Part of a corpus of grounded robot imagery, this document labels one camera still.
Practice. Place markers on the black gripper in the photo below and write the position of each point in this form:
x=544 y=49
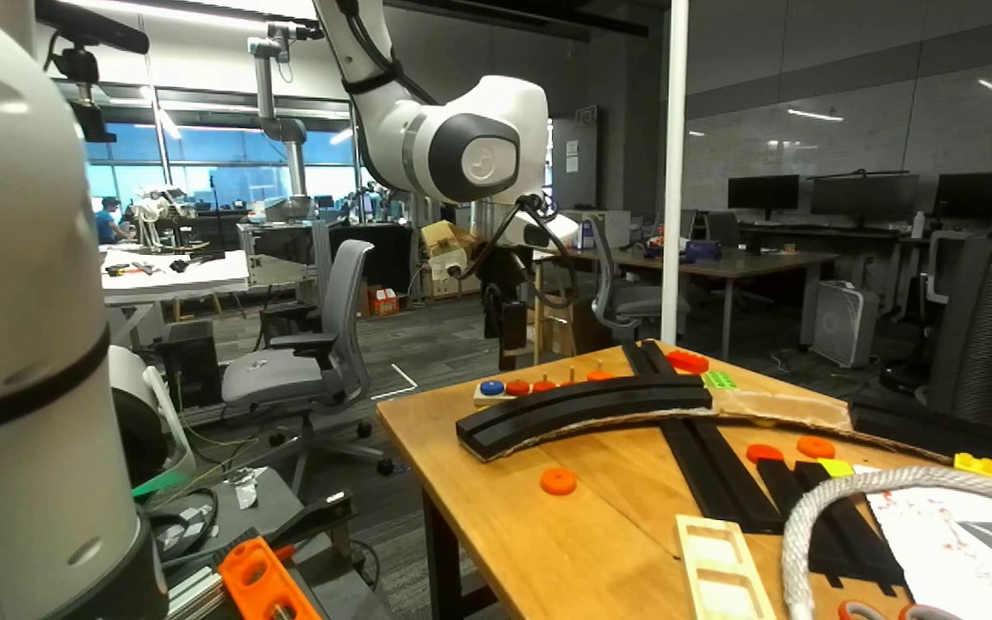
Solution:
x=509 y=277

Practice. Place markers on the orange wooden coin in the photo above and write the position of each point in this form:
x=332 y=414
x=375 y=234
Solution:
x=560 y=480
x=763 y=452
x=599 y=374
x=817 y=447

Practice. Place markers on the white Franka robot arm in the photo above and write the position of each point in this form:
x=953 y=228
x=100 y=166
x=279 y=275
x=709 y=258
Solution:
x=16 y=347

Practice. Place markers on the red wooden coin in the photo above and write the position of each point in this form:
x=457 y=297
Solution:
x=518 y=387

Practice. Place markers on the blue wooden coin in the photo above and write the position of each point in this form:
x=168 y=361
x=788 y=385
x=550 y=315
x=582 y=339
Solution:
x=491 y=387

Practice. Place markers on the wooden peg rack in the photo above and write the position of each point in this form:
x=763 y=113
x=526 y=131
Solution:
x=481 y=399

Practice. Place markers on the wooden stool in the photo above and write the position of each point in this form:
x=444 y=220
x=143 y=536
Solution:
x=560 y=329

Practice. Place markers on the cardboard box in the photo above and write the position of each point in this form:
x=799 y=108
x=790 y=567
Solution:
x=448 y=282

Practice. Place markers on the curved black track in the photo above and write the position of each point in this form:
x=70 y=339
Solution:
x=587 y=413

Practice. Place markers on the small orange box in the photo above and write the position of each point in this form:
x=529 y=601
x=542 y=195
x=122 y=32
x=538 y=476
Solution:
x=382 y=301

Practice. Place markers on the grey office chair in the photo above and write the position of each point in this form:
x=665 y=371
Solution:
x=342 y=297

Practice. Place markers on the red toy brick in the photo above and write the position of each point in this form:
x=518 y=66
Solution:
x=688 y=362

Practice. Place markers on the green toy brick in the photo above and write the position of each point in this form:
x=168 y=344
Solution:
x=721 y=379

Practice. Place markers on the black table leg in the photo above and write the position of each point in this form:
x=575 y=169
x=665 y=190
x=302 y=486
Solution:
x=441 y=562

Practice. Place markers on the wooden office desk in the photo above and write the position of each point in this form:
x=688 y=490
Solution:
x=747 y=262

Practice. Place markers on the long straight black track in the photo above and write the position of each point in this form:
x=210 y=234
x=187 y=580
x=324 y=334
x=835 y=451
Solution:
x=730 y=484

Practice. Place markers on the beige curved board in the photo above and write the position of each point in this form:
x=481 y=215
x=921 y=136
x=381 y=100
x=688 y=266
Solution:
x=783 y=408

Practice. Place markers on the black computer monitor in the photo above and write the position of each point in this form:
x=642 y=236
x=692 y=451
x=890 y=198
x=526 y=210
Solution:
x=862 y=198
x=763 y=195
x=991 y=198

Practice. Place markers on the small white cylinder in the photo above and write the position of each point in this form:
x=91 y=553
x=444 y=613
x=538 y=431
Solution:
x=246 y=490

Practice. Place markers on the white work table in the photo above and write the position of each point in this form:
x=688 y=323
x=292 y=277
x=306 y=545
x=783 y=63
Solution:
x=172 y=277

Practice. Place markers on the orange black bar clamp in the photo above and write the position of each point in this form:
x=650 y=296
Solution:
x=258 y=580

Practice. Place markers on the small yellow block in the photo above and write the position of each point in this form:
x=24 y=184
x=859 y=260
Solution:
x=835 y=468

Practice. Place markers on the short black track piece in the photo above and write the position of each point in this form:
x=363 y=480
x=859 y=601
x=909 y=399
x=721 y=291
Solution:
x=852 y=540

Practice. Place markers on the person in blue shirt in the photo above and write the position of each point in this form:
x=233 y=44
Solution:
x=106 y=220

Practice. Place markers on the white paper sheet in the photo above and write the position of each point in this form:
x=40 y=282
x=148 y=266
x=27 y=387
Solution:
x=930 y=540

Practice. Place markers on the white frame pole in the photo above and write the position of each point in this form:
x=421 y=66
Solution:
x=672 y=138

